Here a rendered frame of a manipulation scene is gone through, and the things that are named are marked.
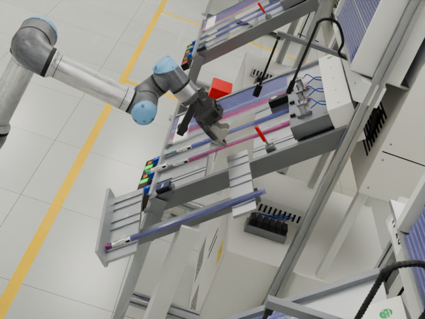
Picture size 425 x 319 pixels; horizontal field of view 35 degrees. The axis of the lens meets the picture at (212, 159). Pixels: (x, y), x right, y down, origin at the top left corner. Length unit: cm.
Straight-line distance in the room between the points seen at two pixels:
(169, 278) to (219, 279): 32
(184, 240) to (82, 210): 137
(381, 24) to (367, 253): 106
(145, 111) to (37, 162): 170
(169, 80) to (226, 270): 73
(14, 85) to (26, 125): 176
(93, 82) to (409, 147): 101
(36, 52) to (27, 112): 210
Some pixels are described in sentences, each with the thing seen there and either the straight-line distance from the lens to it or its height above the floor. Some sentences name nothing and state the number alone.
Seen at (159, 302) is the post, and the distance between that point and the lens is 231.
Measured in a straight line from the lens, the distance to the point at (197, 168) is 241.
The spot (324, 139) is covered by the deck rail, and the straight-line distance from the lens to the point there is 221.
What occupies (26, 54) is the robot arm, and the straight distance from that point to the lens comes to 211.
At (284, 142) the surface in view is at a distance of 230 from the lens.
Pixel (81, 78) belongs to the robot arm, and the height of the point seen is 111.
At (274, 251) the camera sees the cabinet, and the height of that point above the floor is 62.
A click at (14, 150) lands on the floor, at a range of 379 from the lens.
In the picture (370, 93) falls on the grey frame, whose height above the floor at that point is 135.
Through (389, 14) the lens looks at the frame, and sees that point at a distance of 207.
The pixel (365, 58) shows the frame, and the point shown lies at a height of 144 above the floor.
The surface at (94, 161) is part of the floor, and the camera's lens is 387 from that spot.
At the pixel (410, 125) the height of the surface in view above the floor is 128.
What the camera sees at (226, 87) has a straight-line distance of 328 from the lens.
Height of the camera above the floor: 199
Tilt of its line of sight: 28 degrees down
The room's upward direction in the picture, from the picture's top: 21 degrees clockwise
